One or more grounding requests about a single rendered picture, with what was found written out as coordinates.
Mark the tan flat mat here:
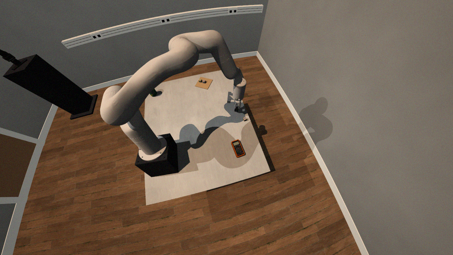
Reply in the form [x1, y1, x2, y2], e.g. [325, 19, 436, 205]
[195, 77, 213, 89]

